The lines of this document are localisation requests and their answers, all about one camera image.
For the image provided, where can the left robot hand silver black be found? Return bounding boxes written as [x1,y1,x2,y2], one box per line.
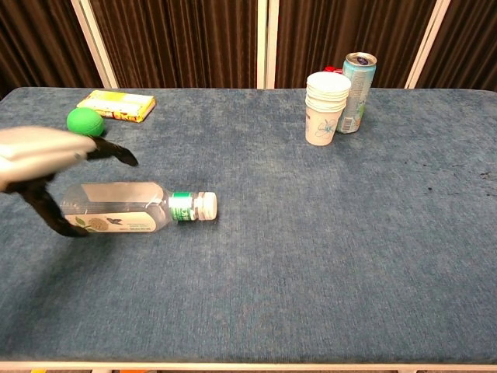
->
[0,126,139,238]

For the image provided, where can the transparent plastic water bottle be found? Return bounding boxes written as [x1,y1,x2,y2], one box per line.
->
[60,181,207,234]

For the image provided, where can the white bottle cap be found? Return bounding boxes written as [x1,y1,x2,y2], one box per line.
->
[200,191,218,221]

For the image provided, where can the green ball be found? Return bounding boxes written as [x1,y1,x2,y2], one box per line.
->
[66,107,106,138]

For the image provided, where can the yellow snack package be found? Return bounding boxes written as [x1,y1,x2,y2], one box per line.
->
[76,89,157,124]

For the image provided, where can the brown curtain partition panel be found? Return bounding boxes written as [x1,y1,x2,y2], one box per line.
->
[405,0,497,93]
[266,0,451,89]
[0,0,120,98]
[71,0,269,89]

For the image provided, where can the blue table cloth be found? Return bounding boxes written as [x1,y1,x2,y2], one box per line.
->
[0,87,497,365]

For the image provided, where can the light blue beverage can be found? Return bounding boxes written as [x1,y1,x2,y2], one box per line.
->
[335,51,378,134]

